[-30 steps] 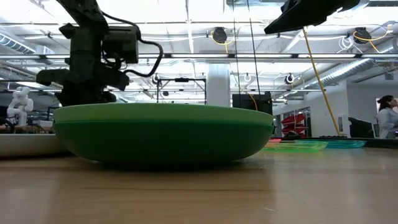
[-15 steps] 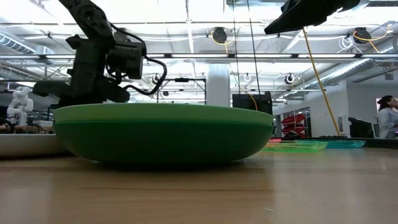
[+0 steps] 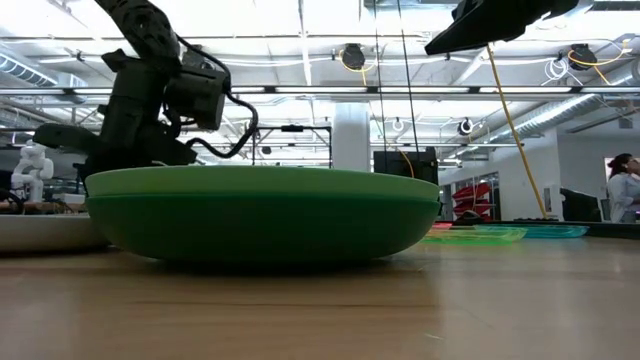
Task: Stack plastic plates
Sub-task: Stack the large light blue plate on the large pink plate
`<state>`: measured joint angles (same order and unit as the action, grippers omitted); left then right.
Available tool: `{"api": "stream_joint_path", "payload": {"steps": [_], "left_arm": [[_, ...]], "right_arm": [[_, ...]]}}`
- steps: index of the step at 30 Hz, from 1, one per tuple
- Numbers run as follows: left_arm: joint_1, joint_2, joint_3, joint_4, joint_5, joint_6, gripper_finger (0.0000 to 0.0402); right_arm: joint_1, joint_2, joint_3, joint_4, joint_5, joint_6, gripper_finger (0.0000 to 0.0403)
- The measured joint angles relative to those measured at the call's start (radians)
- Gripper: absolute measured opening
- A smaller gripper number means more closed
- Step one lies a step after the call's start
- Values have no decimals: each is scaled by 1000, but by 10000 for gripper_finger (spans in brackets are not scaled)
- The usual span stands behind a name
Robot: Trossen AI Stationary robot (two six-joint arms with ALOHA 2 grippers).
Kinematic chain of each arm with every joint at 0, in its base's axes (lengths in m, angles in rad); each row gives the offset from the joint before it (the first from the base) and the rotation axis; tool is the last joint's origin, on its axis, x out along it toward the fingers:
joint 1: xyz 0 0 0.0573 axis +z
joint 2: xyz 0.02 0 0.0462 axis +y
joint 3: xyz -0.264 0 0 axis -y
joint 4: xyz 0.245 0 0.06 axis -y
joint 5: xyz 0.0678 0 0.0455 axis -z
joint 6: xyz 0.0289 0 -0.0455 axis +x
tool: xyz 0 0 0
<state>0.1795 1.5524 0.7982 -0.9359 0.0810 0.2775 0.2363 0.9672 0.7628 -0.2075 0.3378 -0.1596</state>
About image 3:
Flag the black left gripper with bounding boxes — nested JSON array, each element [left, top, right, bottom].
[[32, 48, 200, 174]]

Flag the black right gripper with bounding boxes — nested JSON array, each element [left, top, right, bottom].
[[424, 0, 581, 56]]

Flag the large light green plate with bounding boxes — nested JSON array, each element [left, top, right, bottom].
[[84, 165, 441, 202]]

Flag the light blue plastic plate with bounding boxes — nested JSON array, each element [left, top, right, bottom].
[[0, 213, 110, 253]]

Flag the small yellow-green translucent plate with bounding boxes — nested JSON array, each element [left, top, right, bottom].
[[421, 225, 528, 247]]

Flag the small teal translucent plate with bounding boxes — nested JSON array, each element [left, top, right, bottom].
[[474, 224, 590, 240]]

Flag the white humanoid robot figure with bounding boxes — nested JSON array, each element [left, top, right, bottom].
[[10, 139, 55, 204]]

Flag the large dark green plate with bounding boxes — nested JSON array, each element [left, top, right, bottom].
[[85, 193, 442, 264]]

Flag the black monitor screen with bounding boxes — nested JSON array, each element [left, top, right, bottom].
[[373, 147, 440, 186]]

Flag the red storage bins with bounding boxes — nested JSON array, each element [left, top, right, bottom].
[[452, 182, 494, 217]]

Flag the white building column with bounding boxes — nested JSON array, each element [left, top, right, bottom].
[[332, 102, 372, 174]]

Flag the dark desk monitor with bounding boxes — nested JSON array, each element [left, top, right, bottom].
[[559, 187, 603, 224]]

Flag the person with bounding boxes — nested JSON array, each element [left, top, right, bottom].
[[606, 152, 640, 224]]

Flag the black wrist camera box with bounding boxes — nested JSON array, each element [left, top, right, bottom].
[[164, 47, 227, 132]]

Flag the yellow hanging cable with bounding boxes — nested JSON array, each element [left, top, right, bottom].
[[486, 43, 549, 220]]

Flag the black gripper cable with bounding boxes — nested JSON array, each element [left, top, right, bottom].
[[174, 34, 260, 160]]

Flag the thin black hanging cable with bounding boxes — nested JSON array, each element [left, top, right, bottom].
[[373, 0, 389, 151]]

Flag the black metal rack frame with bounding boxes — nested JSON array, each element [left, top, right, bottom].
[[251, 124, 334, 167]]

